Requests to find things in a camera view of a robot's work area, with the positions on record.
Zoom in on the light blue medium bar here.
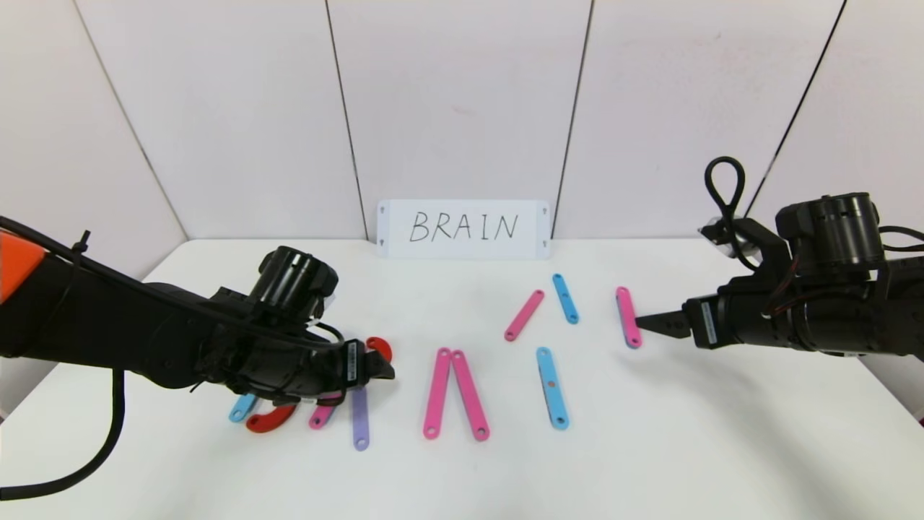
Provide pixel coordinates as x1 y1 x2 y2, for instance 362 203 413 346
552 273 580 325

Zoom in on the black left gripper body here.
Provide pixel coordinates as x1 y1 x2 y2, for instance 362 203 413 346
310 338 370 391

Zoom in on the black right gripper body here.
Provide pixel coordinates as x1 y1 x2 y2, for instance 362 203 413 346
682 291 790 350

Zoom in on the short purple bar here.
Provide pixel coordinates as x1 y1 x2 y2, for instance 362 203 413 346
352 386 371 451

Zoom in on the black looped right arm cable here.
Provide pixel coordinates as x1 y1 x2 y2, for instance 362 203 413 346
704 157 755 274

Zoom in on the large red curved piece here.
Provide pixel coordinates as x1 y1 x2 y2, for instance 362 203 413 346
245 404 298 434

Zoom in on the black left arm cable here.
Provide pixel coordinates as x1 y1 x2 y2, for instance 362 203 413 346
0 215 349 501

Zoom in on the white sign reading BRAIN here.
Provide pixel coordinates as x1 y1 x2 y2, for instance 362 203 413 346
377 199 552 260

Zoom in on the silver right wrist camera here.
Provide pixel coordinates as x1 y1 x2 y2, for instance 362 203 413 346
697 217 766 262

